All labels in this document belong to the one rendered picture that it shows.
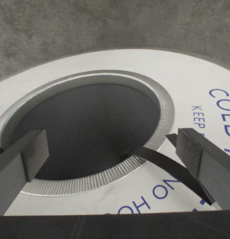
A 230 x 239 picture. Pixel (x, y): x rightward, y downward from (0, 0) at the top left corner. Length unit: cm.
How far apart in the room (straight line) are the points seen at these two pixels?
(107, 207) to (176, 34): 112
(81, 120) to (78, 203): 60
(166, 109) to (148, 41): 80
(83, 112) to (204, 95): 56
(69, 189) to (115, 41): 104
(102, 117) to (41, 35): 76
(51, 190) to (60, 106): 50
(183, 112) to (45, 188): 39
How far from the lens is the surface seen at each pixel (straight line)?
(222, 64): 80
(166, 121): 46
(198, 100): 56
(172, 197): 34
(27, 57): 150
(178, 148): 16
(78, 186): 37
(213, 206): 29
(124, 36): 123
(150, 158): 35
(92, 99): 83
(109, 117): 89
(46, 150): 17
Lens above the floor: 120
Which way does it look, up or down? 49 degrees down
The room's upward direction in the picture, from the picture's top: 172 degrees counter-clockwise
